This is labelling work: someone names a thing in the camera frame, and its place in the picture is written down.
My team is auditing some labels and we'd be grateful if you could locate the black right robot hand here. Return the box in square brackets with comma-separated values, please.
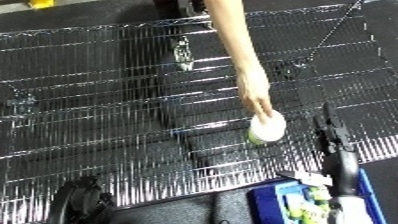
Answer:
[275, 101, 363, 200]

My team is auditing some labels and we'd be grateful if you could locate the person's hand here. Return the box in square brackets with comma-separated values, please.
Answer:
[234, 70, 276, 122]

